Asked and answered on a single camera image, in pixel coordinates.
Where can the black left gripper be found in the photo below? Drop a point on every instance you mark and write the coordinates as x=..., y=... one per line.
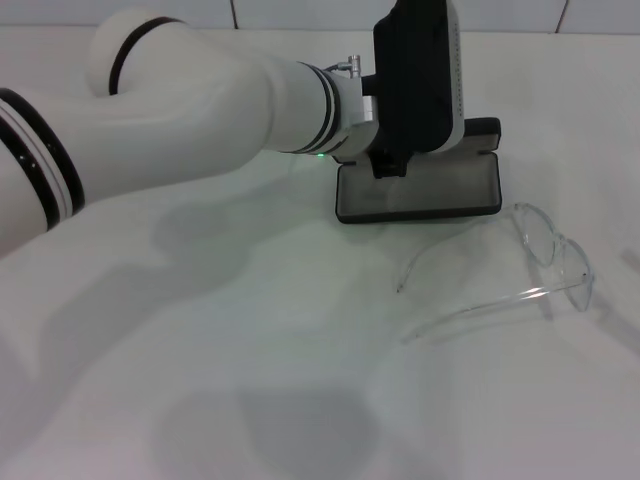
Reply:
x=390, y=162

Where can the black glasses case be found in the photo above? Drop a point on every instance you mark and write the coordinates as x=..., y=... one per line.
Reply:
x=425, y=195

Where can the clear white glasses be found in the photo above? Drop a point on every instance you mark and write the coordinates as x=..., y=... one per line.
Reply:
x=545, y=250

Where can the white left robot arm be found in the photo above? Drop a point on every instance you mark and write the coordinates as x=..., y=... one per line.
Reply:
x=175, y=115

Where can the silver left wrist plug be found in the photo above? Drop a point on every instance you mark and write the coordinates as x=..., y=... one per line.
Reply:
x=356, y=65

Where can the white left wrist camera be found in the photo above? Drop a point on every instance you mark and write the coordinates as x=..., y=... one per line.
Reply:
x=415, y=75

